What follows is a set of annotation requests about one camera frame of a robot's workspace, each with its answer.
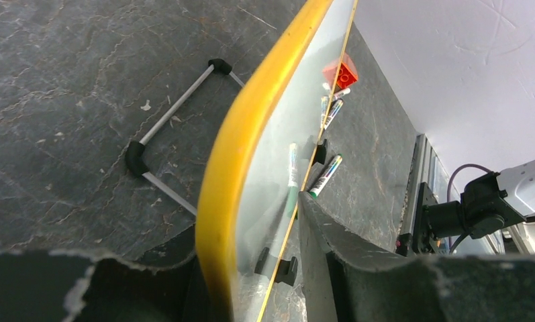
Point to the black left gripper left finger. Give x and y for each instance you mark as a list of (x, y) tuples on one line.
[(164, 284)]

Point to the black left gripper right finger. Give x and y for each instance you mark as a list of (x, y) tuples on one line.
[(348, 278)]

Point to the yellow framed whiteboard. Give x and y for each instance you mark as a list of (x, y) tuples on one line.
[(259, 163)]

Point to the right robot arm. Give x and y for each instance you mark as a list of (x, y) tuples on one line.
[(489, 203)]

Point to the green capped marker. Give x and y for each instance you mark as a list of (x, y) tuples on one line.
[(326, 175)]

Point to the blue capped marker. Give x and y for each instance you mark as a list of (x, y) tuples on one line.
[(334, 109)]

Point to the purple capped marker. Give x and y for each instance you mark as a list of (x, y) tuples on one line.
[(340, 94)]

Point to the orange lego brick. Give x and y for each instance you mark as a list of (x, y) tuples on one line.
[(341, 73)]

